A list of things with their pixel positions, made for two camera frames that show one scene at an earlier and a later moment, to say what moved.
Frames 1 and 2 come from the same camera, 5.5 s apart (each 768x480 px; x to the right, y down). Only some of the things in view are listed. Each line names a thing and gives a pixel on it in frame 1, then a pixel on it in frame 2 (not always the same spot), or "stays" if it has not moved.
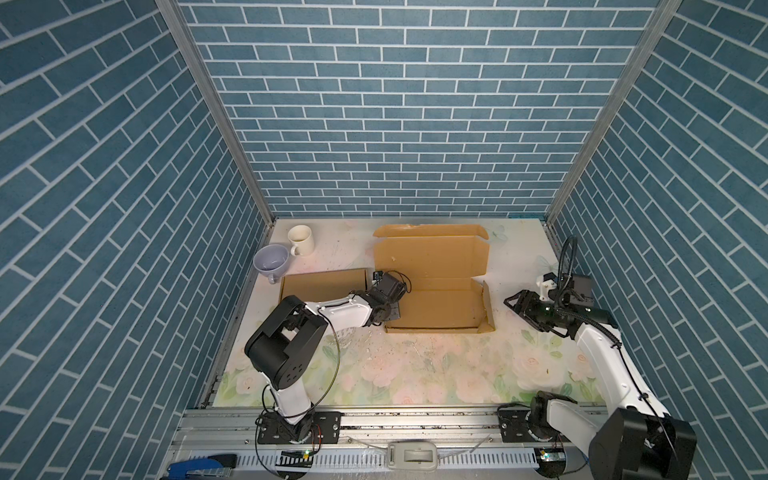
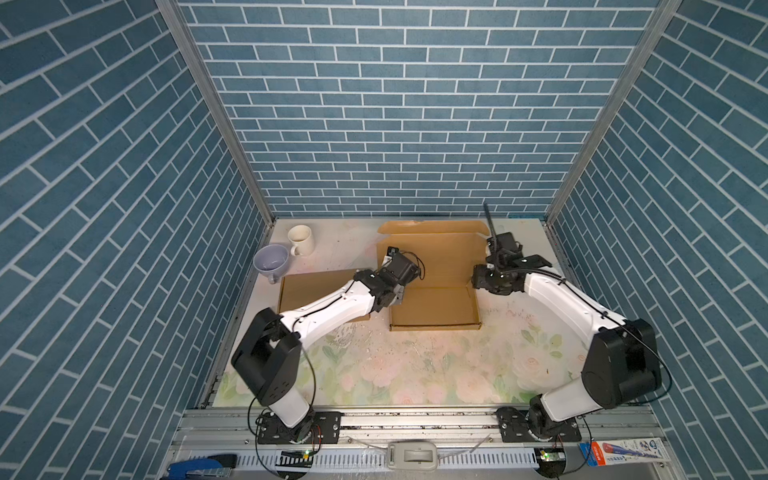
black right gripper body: [546, 313] → [489, 278]
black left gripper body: [391, 311] → [398, 295]
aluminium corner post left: [183, 38] stays
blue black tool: [219, 465] stays
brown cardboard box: [319, 285] stays
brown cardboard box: [442, 262] stays
